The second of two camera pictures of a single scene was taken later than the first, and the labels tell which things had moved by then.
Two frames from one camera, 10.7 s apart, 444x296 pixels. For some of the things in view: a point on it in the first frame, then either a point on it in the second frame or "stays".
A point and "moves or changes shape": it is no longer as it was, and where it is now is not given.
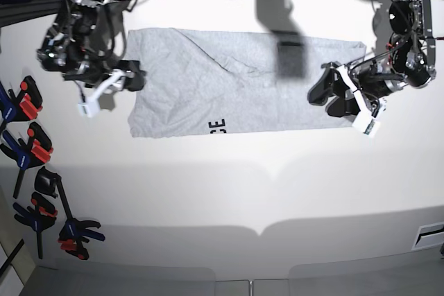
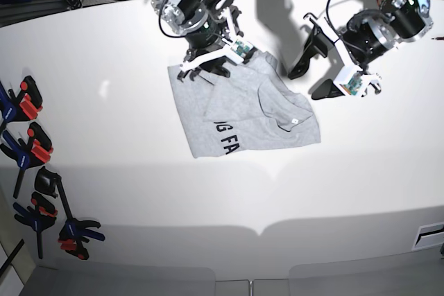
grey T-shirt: [203, 83] moves or changes shape
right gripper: [358, 89] → [351, 78]
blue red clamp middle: [35, 150] stays
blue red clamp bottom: [73, 235] stays
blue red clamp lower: [41, 215] stays
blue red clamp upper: [26, 106] stays
